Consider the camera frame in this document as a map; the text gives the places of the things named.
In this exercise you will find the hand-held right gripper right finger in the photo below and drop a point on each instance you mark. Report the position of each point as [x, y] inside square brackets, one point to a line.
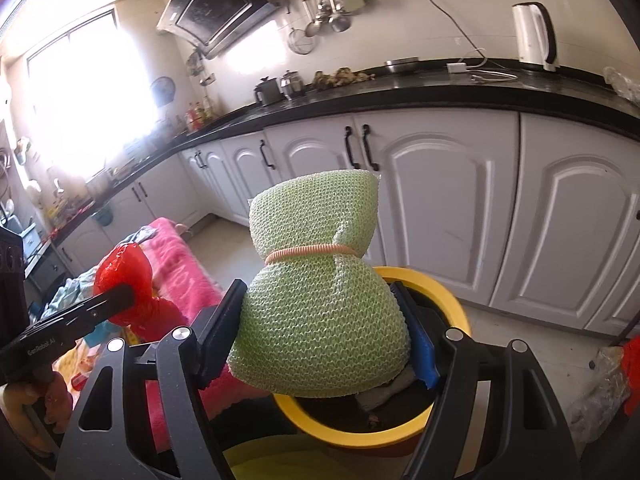
[426, 355]

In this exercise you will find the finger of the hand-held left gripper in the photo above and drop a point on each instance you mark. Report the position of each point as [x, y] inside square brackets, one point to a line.
[100, 305]

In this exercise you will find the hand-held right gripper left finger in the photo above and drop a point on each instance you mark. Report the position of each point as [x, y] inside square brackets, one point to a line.
[220, 332]

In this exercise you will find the red plastic bag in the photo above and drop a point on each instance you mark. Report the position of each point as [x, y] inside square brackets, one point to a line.
[125, 267]

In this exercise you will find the yellow rim waste bin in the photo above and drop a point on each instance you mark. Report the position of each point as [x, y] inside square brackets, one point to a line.
[452, 305]

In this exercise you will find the green knit scrubber pouch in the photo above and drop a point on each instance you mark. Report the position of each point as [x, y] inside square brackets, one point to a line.
[320, 320]

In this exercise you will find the person's left hand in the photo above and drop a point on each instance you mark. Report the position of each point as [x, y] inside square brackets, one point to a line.
[50, 405]

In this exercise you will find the pink printed blanket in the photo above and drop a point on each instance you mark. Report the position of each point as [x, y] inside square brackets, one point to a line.
[185, 275]

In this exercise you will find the yellow-green cloth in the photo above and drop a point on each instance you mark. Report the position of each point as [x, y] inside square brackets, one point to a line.
[320, 462]

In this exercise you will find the white cabinets with black countertop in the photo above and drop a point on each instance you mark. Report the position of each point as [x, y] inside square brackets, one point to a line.
[440, 185]

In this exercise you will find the crumpled clear plastic bag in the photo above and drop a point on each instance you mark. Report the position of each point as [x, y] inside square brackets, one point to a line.
[600, 390]

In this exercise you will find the red bag on floor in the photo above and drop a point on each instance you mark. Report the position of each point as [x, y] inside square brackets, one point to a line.
[632, 375]

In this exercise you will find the kitchen window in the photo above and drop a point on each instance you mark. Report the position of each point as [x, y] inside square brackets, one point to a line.
[90, 95]

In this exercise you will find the group of condiment bottles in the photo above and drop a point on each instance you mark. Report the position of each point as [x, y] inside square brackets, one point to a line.
[200, 115]

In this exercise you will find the dark lidded pot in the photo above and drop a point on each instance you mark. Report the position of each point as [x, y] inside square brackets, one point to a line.
[268, 92]

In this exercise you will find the pile of ginger roots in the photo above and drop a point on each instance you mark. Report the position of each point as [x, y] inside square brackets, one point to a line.
[342, 77]

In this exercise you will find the white charger adapter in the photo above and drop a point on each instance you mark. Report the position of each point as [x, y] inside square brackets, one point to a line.
[456, 67]

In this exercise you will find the steel bowl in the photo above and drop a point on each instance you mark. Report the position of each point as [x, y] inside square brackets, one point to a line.
[401, 65]

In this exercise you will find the black range hood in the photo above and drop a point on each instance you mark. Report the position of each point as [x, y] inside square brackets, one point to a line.
[215, 10]

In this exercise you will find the clear plastic bag on counter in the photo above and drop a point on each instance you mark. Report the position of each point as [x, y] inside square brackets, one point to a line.
[622, 85]

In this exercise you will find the white electric kettle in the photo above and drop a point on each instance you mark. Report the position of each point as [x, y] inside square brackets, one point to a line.
[530, 35]

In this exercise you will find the blue decorative wall plate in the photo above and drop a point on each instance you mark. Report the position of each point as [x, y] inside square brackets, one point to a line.
[163, 91]

